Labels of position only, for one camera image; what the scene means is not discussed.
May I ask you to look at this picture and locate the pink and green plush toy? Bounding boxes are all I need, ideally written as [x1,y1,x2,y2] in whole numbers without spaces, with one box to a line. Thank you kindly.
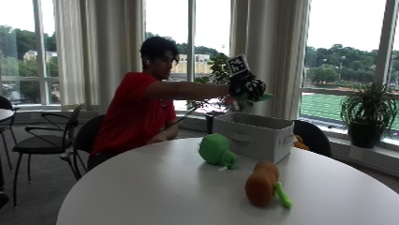
[224,91,276,113]

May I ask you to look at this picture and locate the potted leafy green plant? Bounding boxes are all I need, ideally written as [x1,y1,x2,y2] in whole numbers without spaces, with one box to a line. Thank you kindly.
[187,52,251,135]

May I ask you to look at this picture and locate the white marker cube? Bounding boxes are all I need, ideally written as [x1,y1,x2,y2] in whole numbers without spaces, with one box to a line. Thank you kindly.
[227,53,252,77]

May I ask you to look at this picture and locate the grey fabric storage box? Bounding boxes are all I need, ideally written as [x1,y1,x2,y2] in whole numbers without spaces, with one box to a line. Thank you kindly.
[212,112,296,164]

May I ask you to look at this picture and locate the cream curtain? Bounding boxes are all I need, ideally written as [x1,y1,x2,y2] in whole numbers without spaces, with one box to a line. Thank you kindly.
[229,0,312,121]
[53,0,148,113]

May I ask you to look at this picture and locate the black round-backed chair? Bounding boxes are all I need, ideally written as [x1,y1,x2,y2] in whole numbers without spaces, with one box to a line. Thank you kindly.
[292,119,333,158]
[60,113,108,182]

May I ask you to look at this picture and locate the potted spiky green plant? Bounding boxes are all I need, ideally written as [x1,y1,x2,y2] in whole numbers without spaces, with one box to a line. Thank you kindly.
[340,82,399,149]

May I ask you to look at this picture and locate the the person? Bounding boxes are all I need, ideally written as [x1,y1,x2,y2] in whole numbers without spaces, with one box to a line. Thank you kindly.
[87,36,231,172]

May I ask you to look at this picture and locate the orange carrot plush toy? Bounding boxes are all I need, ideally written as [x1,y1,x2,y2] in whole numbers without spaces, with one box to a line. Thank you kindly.
[244,160,293,209]

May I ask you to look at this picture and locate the black chair with armrests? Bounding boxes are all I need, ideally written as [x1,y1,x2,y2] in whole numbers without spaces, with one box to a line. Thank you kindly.
[11,102,87,207]

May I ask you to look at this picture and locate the white round table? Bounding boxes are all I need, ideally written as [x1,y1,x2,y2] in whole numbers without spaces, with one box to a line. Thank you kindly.
[0,108,15,124]

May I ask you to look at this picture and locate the black cable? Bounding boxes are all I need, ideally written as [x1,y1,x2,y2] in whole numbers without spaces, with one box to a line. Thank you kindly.
[167,106,211,129]

